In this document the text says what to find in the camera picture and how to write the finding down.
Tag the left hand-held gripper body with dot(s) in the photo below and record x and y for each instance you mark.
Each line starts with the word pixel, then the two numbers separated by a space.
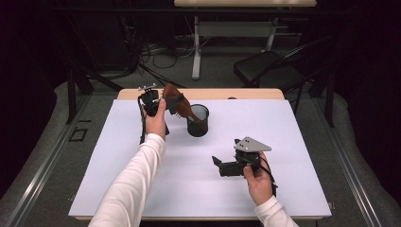
pixel 150 97

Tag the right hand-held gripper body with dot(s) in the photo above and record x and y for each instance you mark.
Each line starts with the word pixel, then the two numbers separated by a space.
pixel 250 145

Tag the wooden hairbrush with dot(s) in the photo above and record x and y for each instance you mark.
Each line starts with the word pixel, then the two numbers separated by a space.
pixel 184 108

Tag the black mesh pen cup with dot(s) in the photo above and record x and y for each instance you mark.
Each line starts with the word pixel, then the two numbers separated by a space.
pixel 198 127

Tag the person's left hand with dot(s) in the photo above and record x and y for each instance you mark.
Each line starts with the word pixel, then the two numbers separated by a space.
pixel 156 124

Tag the person's right hand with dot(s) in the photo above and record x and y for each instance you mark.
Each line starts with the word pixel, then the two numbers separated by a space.
pixel 260 186

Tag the white table mat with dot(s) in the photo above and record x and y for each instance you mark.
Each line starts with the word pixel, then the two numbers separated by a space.
pixel 195 189

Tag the black metal stand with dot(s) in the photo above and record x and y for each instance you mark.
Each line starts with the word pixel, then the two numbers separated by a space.
pixel 72 94
pixel 329 101

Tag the black folding chair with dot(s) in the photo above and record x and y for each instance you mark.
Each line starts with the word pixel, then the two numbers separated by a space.
pixel 268 67

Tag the grey metal frame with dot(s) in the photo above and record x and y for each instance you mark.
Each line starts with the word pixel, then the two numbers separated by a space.
pixel 233 28

